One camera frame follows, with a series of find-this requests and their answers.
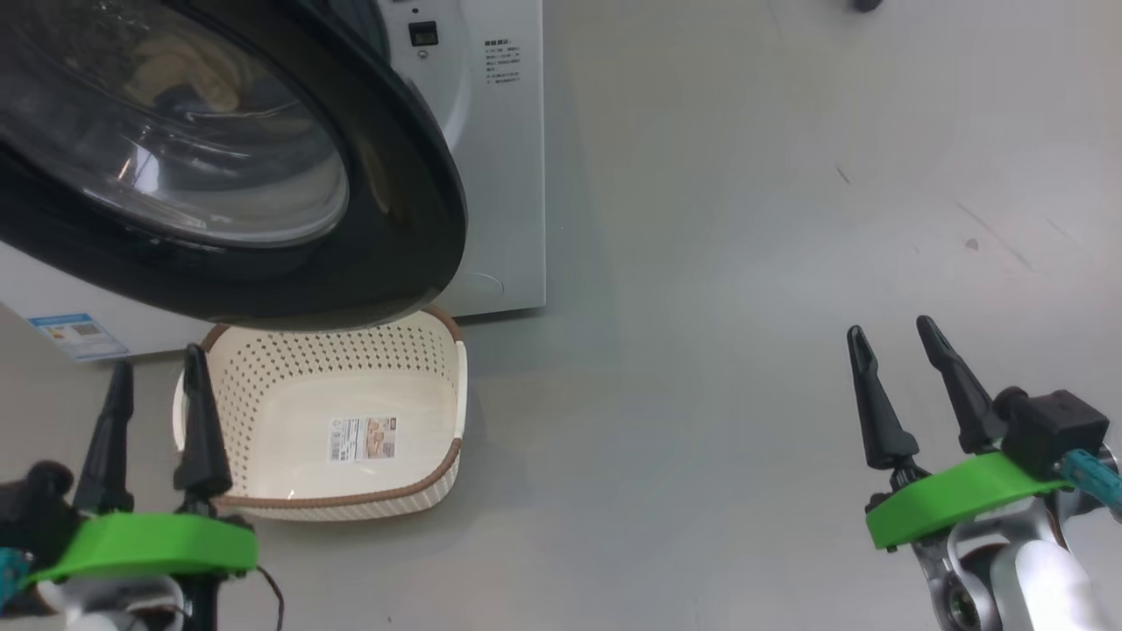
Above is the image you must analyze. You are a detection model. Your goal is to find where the cream perforated basket brown rim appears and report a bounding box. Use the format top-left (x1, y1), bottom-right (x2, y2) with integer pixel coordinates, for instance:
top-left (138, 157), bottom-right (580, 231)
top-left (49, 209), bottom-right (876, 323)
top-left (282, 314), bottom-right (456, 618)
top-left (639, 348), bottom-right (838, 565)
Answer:
top-left (173, 304), bottom-right (468, 522)

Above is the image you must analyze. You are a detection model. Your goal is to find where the teal right camera connector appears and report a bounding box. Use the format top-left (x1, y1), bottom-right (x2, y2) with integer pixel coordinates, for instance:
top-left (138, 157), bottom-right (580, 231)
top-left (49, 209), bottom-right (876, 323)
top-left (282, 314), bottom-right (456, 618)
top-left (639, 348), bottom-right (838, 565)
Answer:
top-left (1056, 449), bottom-right (1122, 525)

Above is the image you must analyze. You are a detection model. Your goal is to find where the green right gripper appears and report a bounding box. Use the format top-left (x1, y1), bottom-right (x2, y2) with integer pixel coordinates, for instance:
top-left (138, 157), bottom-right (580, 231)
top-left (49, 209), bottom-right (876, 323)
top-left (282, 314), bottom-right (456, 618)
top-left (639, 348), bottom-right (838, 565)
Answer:
top-left (846, 315), bottom-right (1075, 553)

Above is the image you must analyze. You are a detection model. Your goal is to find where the white front-load washing machine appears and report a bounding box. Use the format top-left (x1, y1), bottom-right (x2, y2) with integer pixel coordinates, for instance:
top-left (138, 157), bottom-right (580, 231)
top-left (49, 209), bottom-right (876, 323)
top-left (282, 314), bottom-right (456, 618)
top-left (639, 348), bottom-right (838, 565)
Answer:
top-left (0, 0), bottom-right (547, 363)

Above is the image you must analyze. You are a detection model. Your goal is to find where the teal camera connector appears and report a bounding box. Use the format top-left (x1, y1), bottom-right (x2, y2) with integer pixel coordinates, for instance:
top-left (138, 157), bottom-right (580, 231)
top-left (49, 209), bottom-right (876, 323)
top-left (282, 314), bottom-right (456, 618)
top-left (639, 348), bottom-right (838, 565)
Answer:
top-left (0, 548), bottom-right (32, 610)
top-left (1056, 449), bottom-right (1122, 525)

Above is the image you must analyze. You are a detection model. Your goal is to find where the black round glass washer door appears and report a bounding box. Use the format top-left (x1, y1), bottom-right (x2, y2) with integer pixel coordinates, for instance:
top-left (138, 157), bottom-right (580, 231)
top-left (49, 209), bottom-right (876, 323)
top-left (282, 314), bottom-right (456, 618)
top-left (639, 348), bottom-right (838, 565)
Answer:
top-left (0, 0), bottom-right (468, 332)

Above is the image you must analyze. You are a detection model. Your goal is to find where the thin black left gripper cable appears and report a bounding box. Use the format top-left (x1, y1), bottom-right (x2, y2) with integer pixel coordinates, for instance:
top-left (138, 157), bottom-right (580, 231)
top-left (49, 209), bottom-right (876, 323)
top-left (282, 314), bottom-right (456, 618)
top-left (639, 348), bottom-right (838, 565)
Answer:
top-left (252, 565), bottom-right (287, 631)

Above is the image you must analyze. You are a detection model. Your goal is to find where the teal left camera connector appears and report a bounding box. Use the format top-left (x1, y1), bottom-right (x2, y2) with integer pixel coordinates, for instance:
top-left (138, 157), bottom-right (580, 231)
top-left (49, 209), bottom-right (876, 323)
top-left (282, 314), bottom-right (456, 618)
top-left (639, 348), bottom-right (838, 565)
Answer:
top-left (0, 548), bottom-right (32, 610)

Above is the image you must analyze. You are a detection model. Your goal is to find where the blue energy label sticker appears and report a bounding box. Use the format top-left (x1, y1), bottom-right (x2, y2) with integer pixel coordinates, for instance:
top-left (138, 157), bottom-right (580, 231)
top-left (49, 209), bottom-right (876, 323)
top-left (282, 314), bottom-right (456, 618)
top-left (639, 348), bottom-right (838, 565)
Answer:
top-left (28, 313), bottom-right (130, 362)

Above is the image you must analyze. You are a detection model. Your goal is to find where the product label sticker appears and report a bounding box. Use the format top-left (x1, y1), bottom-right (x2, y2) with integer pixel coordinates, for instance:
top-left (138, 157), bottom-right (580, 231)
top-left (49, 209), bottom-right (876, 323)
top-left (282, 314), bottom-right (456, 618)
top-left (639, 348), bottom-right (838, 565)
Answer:
top-left (329, 416), bottom-right (398, 464)

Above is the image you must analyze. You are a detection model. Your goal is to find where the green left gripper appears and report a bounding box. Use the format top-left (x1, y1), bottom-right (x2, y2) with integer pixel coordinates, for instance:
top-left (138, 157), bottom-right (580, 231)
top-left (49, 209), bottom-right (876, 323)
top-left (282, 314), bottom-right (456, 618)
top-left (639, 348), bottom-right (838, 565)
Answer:
top-left (26, 344), bottom-right (259, 588)

